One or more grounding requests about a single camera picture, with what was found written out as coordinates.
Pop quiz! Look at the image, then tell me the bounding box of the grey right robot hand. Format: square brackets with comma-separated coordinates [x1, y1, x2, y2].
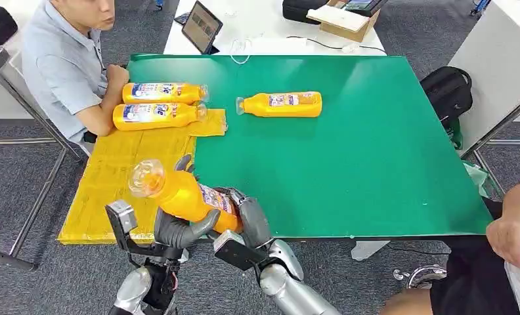
[214, 186, 273, 249]

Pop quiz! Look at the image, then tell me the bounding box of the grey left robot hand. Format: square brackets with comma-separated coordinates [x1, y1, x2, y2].
[154, 154, 222, 249]

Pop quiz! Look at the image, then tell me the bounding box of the orange drink bottle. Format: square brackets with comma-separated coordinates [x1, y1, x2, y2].
[235, 91, 323, 119]
[112, 102, 207, 132]
[128, 159, 244, 235]
[121, 82, 209, 106]

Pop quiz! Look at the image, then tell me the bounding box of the yellow sheet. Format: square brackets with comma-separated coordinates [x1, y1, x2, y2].
[57, 108, 228, 245]

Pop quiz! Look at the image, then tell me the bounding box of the green table mat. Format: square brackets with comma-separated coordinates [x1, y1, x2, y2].
[127, 53, 494, 240]

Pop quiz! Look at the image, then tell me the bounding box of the chrome chair base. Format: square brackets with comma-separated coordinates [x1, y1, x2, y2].
[392, 264, 447, 289]

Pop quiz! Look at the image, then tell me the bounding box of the white table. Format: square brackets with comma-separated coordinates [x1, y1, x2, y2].
[163, 0, 388, 56]

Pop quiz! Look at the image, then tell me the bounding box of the black tablet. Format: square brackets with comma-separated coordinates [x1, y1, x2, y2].
[181, 1, 225, 56]

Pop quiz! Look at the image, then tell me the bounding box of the seated person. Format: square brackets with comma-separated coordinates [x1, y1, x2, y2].
[21, 0, 131, 155]

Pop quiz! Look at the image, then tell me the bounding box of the black case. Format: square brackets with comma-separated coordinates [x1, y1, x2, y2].
[282, 0, 330, 26]

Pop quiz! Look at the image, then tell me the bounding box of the cardboard box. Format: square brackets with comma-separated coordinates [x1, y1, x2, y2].
[306, 0, 381, 43]

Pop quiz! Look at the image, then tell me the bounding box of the standing person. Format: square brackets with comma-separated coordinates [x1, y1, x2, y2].
[378, 178, 520, 315]

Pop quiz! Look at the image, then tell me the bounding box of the pale green plastic bag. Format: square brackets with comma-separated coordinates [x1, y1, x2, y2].
[462, 161, 490, 199]

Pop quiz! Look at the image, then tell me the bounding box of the black backpack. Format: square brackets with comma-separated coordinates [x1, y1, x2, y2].
[420, 66, 474, 131]

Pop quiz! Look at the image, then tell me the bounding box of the black device with screen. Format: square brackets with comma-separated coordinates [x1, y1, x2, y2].
[343, 0, 389, 18]

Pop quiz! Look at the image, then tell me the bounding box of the pale grey table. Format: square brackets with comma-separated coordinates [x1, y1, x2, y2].
[446, 0, 520, 151]

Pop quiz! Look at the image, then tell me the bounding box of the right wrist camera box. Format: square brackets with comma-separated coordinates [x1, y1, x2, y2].
[213, 230, 269, 272]

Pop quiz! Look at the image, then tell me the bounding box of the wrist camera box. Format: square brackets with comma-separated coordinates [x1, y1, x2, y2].
[213, 230, 269, 272]
[105, 199, 139, 242]

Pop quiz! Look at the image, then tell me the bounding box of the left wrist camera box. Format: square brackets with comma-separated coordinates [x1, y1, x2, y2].
[105, 199, 139, 242]

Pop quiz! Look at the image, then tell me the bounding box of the grey metal table frame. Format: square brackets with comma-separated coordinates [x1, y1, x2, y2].
[0, 45, 89, 271]

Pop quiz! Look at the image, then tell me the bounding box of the white cable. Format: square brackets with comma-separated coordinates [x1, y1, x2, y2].
[230, 37, 253, 65]

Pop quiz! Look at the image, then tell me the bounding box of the black cable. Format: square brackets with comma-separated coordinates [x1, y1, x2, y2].
[286, 35, 387, 54]

